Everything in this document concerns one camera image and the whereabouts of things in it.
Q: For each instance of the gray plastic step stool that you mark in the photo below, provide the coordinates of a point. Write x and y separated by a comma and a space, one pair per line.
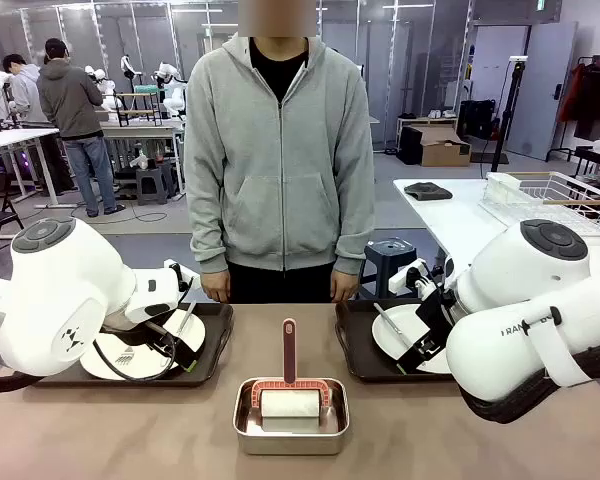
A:
155, 185

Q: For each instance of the person's left hand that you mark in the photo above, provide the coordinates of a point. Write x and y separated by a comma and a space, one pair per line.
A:
344, 289

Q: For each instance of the dark brown serving tray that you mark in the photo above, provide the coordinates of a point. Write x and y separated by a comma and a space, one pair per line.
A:
355, 361
216, 345

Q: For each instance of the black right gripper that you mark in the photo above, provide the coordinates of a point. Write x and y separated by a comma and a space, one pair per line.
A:
434, 312

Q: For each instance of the white background desk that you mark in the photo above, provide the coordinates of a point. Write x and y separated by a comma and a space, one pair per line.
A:
15, 137

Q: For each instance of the black storage box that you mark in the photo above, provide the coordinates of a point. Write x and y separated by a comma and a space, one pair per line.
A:
409, 145

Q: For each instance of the black folded cloth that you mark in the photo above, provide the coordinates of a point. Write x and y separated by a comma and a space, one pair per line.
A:
427, 191

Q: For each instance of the black equipment case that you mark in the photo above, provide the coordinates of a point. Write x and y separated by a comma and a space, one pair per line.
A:
476, 119

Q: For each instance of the brown cardboard box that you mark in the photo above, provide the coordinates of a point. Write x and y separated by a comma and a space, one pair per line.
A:
445, 150

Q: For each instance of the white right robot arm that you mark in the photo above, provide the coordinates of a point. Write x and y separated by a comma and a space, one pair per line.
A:
505, 340

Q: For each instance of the white side table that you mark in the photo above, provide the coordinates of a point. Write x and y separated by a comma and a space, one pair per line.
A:
450, 220

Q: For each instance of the wooden black frame shelf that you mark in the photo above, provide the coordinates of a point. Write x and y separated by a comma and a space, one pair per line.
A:
137, 107

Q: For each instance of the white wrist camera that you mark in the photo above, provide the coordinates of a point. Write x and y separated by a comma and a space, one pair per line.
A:
405, 277
172, 267

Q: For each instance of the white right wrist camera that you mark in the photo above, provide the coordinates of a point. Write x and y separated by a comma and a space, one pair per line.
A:
405, 277

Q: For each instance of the white cutlery holder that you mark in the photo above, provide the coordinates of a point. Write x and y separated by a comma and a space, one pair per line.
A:
500, 190

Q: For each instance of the person's left forearm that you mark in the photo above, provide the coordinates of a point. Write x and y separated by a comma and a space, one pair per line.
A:
352, 235

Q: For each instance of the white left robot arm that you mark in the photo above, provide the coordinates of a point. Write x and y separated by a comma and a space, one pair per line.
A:
55, 300

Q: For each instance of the dark blue plastic stool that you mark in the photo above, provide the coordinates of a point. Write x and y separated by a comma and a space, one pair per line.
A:
390, 250

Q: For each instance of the person in light gray hoodie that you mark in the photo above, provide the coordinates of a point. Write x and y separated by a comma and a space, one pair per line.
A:
27, 92

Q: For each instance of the black coat rack with clothes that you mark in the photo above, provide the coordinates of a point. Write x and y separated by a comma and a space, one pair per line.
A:
592, 95

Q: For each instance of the rectangular stainless steel tray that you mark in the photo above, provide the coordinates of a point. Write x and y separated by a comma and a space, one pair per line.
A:
290, 443

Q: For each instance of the person's right hand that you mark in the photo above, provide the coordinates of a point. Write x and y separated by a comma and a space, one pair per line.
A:
215, 287

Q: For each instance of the person's right forearm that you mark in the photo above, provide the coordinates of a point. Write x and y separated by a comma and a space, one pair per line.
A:
209, 235

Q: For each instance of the white round plate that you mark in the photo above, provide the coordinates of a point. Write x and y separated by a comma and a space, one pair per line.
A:
194, 334
385, 336

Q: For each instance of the background metal leg table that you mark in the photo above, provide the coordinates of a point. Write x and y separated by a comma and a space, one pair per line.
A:
140, 131

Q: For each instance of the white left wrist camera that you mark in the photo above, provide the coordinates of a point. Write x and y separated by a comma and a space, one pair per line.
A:
172, 267

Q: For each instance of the person in gray zip hoodie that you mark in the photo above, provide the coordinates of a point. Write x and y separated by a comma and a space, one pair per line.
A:
280, 165

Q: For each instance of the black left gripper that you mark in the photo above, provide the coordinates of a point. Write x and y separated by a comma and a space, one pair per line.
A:
166, 334

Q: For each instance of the person in cap and jeans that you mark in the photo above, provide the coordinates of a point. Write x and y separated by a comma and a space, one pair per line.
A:
70, 100

